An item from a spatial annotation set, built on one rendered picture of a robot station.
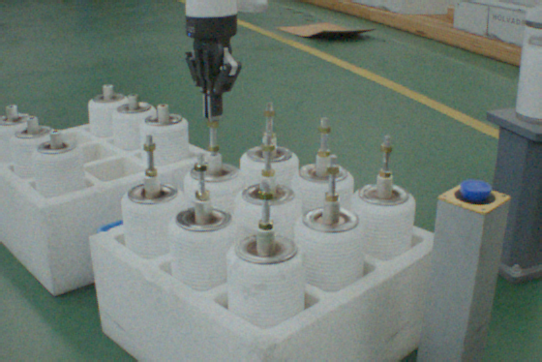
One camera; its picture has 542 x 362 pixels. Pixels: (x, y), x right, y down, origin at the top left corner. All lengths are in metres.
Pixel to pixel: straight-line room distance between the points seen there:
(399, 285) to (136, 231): 0.38
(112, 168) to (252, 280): 0.63
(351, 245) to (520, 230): 0.49
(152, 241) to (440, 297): 0.41
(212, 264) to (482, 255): 0.34
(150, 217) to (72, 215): 0.28
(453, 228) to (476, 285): 0.08
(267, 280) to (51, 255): 0.53
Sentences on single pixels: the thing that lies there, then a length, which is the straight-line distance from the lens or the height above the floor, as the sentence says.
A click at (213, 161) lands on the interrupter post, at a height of 0.28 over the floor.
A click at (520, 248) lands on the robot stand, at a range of 1.30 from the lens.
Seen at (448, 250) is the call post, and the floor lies 0.25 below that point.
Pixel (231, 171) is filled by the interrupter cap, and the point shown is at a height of 0.25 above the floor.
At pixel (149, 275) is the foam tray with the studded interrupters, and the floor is 0.18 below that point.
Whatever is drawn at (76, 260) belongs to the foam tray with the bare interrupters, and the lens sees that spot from 1.23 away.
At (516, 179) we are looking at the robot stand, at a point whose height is 0.20.
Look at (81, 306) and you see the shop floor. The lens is 1.21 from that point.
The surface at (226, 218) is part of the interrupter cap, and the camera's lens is 0.90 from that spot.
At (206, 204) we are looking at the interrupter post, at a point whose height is 0.28.
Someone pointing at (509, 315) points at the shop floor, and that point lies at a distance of 1.21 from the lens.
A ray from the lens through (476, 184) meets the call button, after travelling 0.84.
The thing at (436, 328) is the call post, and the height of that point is 0.13.
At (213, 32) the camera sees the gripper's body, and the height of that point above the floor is 0.48.
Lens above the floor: 0.63
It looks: 22 degrees down
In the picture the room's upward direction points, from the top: straight up
